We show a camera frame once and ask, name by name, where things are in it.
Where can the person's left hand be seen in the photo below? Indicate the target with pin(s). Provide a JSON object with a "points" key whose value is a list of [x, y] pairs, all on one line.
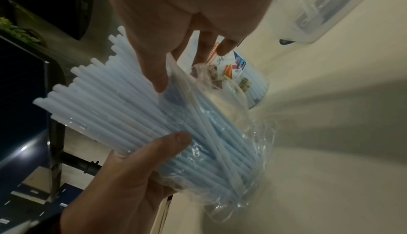
{"points": [[120, 190]]}

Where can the pack of white straws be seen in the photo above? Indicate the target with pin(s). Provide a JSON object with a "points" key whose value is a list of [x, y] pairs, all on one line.
{"points": [[111, 102]]}

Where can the round clear plastic cup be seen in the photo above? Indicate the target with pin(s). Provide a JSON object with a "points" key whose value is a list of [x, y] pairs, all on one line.
{"points": [[251, 84]]}

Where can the clear plastic wrap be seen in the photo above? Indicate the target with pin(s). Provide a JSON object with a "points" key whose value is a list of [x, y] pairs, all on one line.
{"points": [[229, 210]]}

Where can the clear square plastic box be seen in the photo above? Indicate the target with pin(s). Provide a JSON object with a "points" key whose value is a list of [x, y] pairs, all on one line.
{"points": [[318, 27]]}

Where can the green plant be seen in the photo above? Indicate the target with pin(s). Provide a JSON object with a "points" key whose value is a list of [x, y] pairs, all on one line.
{"points": [[16, 32]]}

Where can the black wall screen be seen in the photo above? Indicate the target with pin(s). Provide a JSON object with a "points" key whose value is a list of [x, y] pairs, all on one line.
{"points": [[22, 89]]}

